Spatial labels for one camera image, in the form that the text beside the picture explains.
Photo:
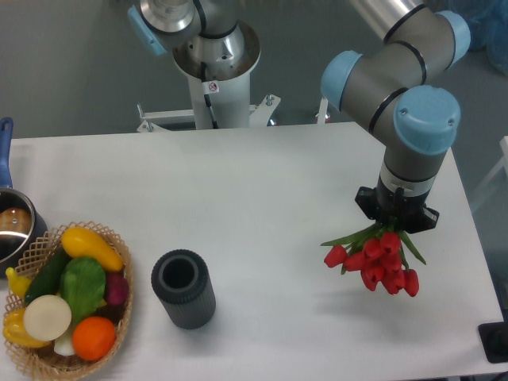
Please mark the red tulip bouquet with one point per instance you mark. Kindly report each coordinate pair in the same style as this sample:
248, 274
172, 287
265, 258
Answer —
378, 254

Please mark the blue handled saucepan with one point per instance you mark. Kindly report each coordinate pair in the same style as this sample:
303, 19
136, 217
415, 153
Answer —
21, 224

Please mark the yellow squash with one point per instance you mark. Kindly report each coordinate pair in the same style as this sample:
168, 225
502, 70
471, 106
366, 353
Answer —
79, 242

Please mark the orange fruit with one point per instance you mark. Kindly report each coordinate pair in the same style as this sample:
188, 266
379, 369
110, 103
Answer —
93, 337

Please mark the dark grey ribbed vase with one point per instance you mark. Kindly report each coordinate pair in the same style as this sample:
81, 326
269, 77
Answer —
181, 281

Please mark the dark green cucumber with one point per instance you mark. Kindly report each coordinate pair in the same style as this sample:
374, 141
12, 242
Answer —
47, 280

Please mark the white leek stalk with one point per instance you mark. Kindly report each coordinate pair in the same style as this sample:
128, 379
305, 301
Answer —
63, 345

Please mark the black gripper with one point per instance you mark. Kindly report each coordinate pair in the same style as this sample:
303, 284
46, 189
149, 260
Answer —
394, 207

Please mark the white round onion slice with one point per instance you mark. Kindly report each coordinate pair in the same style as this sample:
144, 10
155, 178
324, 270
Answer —
47, 317

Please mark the yellow bell pepper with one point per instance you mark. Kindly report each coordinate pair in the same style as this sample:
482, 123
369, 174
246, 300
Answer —
15, 332

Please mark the woven wicker basket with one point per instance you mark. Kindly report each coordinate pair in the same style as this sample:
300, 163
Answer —
44, 363

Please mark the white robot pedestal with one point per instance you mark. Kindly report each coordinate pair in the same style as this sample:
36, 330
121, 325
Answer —
216, 104

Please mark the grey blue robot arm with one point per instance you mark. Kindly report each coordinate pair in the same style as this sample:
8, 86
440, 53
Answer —
387, 94

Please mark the purple red onion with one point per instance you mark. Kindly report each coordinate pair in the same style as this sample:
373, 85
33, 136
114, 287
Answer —
117, 289

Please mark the green lettuce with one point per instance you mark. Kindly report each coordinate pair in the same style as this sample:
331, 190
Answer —
82, 287

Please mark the black device at edge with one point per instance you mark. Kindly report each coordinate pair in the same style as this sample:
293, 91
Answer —
494, 341

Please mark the blue plastic bag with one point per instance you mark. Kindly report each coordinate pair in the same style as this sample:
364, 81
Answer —
487, 21

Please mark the small yellow banana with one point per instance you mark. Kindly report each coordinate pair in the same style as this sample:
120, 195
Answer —
18, 284

